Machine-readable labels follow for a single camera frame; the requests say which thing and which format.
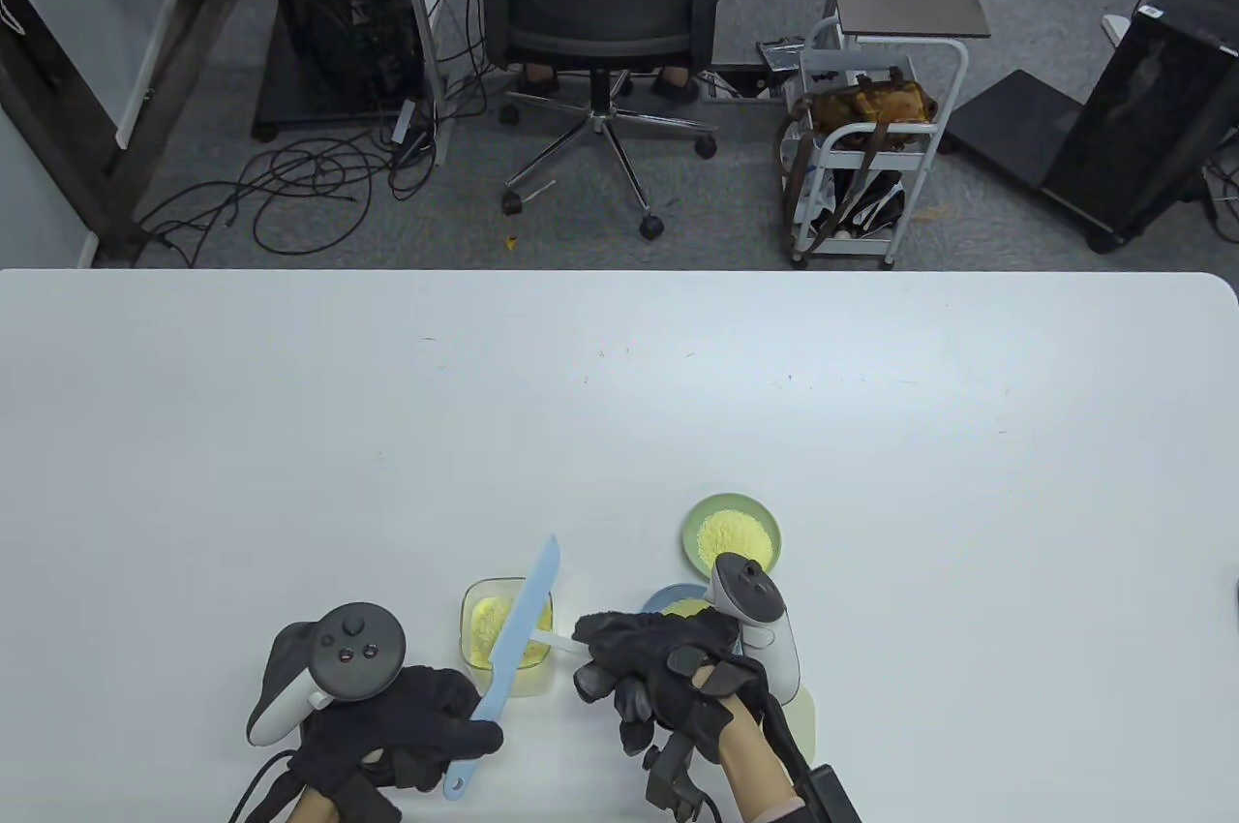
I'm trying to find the white rolling cart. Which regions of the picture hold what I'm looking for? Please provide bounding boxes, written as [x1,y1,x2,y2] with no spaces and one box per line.
[782,17,969,270]

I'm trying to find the green round dish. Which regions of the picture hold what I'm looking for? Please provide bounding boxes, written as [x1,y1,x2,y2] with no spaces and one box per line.
[680,494,783,577]

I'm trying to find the person's left hand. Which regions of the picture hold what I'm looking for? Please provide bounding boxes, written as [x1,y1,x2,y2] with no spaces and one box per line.
[288,665,504,800]

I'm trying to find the light blue plastic knife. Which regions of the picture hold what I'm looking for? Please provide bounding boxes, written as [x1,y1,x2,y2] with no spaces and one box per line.
[442,533,561,802]

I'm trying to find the black white right controller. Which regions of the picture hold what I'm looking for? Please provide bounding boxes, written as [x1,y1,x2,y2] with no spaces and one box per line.
[711,553,801,710]

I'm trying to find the pale green container lid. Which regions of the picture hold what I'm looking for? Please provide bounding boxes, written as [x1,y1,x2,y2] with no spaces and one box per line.
[784,683,819,756]

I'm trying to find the black white controller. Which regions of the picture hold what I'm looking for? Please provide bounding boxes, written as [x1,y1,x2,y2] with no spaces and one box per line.
[247,603,408,747]
[711,553,801,710]

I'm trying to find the black white strap bag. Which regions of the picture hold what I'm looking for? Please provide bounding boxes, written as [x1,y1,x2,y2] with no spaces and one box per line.
[808,169,906,241]

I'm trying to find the brown leather bag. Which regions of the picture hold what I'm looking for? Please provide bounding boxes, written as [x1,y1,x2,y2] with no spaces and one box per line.
[808,68,940,151]

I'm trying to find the blue round dish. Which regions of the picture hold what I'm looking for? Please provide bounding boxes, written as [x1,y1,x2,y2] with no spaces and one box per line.
[641,583,717,619]

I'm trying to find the black white left controller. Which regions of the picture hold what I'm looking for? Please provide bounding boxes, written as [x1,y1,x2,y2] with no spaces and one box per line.
[247,603,408,747]

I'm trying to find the black floor cables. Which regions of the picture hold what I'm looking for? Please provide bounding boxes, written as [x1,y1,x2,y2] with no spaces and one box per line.
[131,131,441,267]

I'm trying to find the clear chicken bouillon container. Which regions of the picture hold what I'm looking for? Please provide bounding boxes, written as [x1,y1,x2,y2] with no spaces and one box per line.
[460,577,556,698]

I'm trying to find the person's right hand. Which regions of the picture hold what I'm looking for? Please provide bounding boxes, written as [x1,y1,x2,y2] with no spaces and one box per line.
[573,608,772,756]

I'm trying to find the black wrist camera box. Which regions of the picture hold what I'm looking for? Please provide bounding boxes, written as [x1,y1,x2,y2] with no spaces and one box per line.
[745,763,862,823]

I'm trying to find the white metal desk leg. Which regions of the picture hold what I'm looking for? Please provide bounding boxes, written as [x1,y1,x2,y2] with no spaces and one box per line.
[387,0,452,168]

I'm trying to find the dark wooden desk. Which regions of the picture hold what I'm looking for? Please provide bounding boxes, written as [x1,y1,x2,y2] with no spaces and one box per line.
[0,0,267,267]

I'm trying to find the black flat platform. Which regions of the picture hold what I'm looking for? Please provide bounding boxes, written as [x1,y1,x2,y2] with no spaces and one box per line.
[941,70,1083,195]

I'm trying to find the person's right forearm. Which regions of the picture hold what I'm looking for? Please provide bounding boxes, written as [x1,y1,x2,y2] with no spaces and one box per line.
[716,707,804,819]

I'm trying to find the black glove cable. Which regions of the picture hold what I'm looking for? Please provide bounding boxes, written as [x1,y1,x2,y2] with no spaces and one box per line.
[227,750,296,823]

